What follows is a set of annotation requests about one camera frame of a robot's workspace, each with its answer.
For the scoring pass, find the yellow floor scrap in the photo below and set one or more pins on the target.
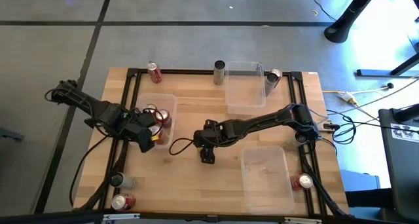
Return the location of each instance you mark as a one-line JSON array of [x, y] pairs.
[[315, 12]]

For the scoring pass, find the red can blue label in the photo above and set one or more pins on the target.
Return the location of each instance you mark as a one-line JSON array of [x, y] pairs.
[[151, 107], [164, 116], [160, 136]]

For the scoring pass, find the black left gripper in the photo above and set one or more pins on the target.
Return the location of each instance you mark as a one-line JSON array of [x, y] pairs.
[[137, 122]]

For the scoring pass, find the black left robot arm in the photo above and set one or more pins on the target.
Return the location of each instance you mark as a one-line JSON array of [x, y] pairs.
[[98, 109]]

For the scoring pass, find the black desk foot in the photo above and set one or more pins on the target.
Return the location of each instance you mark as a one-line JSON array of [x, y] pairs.
[[393, 68]]

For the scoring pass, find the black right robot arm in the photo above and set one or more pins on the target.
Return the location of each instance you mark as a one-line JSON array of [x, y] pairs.
[[262, 120]]

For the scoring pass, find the grey floor object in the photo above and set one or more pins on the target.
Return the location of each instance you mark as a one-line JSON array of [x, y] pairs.
[[10, 134]]

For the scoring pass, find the black case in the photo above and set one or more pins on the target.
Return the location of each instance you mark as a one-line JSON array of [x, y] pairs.
[[402, 171]]

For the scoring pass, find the white metal bracket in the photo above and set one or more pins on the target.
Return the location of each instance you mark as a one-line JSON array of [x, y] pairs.
[[302, 220], [121, 216]]

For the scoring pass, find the white can black top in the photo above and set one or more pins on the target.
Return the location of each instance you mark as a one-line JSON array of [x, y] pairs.
[[293, 142], [219, 73], [271, 83], [122, 180]]

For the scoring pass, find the grey blue floor box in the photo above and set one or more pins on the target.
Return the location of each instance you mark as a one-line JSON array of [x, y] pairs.
[[360, 179]]

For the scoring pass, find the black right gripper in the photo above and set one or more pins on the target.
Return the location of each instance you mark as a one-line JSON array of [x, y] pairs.
[[211, 135]]

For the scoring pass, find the white marker tag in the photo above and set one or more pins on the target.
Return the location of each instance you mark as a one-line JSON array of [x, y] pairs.
[[404, 132]]

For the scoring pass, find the black table camera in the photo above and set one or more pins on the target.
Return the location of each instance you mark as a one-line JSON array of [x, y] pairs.
[[212, 218]]

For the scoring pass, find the black metal table frame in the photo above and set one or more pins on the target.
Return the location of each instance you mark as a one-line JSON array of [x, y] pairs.
[[183, 71]]

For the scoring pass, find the clear plastic bin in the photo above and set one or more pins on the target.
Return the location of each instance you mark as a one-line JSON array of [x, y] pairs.
[[266, 178], [170, 99], [245, 86]]

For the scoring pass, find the black stand leg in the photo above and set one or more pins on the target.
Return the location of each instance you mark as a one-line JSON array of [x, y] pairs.
[[347, 17]]

